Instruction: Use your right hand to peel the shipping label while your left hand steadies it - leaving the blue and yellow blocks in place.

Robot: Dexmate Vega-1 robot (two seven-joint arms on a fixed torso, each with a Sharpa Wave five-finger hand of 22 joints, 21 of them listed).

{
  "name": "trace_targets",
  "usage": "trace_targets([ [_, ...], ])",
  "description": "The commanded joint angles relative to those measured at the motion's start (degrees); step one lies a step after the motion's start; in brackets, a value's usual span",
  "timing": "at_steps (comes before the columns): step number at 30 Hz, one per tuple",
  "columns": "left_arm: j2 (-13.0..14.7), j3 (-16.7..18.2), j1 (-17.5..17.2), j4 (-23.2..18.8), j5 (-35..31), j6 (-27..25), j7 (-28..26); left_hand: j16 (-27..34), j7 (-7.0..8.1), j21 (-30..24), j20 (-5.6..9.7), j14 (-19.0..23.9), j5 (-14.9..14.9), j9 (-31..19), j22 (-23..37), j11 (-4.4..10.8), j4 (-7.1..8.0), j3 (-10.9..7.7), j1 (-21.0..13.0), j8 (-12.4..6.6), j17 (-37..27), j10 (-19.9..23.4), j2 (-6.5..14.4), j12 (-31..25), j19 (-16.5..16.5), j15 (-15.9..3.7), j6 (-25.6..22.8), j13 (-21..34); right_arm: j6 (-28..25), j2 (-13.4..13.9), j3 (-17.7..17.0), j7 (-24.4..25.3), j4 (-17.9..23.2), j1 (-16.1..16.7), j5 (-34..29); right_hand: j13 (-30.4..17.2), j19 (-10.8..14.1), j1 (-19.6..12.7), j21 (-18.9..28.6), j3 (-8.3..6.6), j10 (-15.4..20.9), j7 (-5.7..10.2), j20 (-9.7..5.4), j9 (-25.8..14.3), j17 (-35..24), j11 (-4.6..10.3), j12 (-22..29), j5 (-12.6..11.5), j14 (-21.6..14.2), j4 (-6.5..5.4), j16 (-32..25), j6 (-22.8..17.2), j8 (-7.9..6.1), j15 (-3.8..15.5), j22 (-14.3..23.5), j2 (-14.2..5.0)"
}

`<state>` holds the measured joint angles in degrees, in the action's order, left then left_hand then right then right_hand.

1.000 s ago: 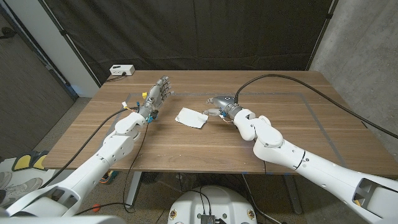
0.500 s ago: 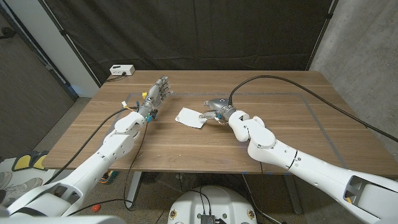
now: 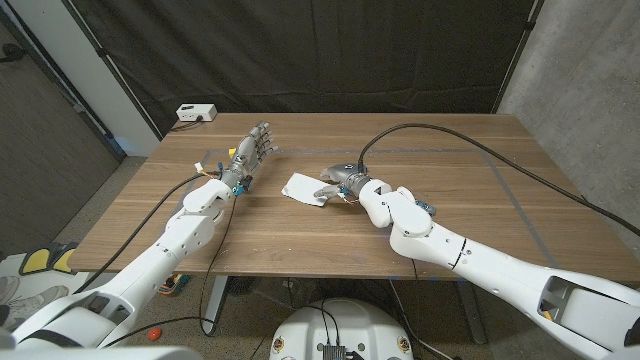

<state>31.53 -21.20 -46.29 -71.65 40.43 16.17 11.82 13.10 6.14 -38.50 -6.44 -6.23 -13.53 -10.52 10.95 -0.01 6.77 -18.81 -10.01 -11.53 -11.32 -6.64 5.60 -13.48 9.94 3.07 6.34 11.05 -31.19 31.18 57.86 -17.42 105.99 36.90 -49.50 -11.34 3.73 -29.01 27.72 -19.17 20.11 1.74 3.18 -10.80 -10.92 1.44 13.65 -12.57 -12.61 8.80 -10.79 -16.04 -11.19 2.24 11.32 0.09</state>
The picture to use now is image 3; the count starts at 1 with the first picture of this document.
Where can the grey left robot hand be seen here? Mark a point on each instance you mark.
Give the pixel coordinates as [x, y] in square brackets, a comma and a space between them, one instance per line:
[247, 155]

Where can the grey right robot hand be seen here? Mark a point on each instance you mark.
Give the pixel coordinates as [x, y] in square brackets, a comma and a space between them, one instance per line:
[347, 175]

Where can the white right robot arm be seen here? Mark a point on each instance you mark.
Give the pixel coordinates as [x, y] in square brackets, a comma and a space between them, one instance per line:
[500, 275]

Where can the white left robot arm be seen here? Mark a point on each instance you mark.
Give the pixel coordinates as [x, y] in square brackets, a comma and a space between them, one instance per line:
[150, 270]

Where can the grey tape outline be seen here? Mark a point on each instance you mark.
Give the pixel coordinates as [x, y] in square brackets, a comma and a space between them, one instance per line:
[310, 150]

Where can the white power strip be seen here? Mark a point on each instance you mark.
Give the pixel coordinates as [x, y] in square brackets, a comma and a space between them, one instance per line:
[196, 112]

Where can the blue toy car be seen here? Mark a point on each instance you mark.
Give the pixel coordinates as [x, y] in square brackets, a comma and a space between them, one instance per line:
[428, 208]

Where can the black backdrop curtain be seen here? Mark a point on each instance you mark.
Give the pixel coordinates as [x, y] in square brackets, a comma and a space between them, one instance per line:
[320, 50]

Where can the black round fan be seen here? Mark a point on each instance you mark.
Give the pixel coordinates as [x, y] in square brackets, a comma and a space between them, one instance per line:
[241, 285]

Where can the blue and orange shoe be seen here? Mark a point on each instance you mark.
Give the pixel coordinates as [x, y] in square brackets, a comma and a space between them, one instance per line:
[175, 284]

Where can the grey table leg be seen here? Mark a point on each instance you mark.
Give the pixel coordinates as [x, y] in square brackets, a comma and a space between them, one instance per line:
[470, 310]
[216, 300]

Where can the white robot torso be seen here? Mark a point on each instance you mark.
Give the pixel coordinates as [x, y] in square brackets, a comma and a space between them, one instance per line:
[345, 325]

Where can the black backdrop stand pole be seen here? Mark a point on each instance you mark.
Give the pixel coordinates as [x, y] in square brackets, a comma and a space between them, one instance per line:
[115, 70]
[520, 50]

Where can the black box on torso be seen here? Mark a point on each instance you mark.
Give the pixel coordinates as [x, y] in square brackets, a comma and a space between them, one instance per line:
[335, 352]

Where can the orange ball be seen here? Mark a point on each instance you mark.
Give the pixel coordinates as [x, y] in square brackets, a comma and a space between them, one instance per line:
[155, 334]

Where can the yellow and black foot pedal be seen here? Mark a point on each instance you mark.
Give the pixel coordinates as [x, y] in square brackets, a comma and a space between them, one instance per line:
[37, 260]

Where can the grey sneaker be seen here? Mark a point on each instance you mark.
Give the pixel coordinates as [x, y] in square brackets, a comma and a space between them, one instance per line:
[35, 305]
[7, 287]

